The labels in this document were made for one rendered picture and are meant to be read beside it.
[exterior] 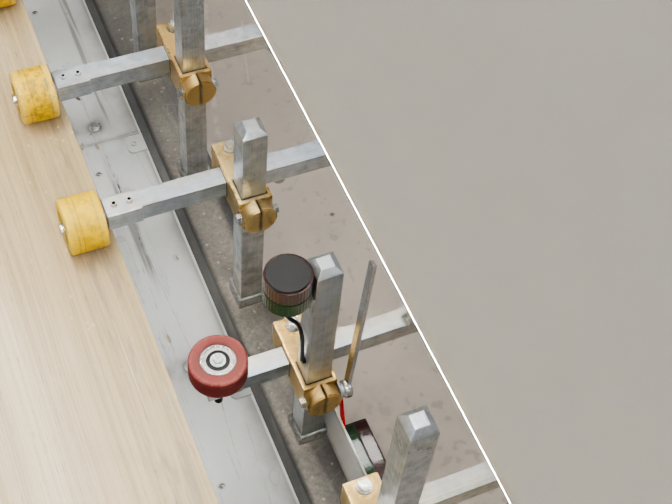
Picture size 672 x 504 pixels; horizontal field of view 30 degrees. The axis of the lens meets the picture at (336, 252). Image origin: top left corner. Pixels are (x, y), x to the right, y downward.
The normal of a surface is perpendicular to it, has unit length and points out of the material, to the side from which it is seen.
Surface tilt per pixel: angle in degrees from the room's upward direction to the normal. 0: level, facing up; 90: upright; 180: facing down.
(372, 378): 0
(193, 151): 90
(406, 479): 90
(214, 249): 0
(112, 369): 0
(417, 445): 90
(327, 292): 90
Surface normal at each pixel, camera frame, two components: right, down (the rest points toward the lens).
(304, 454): 0.07, -0.58
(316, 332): 0.39, 0.77
